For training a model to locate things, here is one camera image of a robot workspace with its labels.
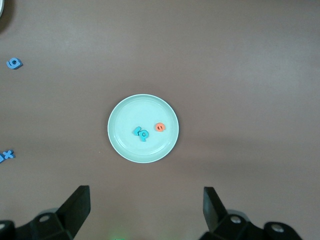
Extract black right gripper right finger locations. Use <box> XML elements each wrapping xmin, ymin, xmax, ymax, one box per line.
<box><xmin>198</xmin><ymin>186</ymin><xmax>266</xmax><ymax>240</ymax></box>

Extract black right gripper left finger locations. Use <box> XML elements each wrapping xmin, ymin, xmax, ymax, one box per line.
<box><xmin>16</xmin><ymin>184</ymin><xmax>91</xmax><ymax>240</ymax></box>

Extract teal foam letter p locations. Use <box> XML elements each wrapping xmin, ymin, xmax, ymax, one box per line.
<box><xmin>138</xmin><ymin>129</ymin><xmax>150</xmax><ymax>143</ymax></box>

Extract blue foam letter x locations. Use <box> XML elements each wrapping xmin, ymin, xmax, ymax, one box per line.
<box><xmin>2</xmin><ymin>149</ymin><xmax>16</xmax><ymax>160</ymax></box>

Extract pale green plate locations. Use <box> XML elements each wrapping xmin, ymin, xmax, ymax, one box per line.
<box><xmin>107</xmin><ymin>93</ymin><xmax>180</xmax><ymax>165</ymax></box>

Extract brown table cover sheet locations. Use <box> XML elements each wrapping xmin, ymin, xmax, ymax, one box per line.
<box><xmin>0</xmin><ymin>0</ymin><xmax>320</xmax><ymax>240</ymax></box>

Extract blue foam number 6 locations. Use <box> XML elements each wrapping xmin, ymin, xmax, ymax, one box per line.
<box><xmin>6</xmin><ymin>57</ymin><xmax>24</xmax><ymax>71</ymax></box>

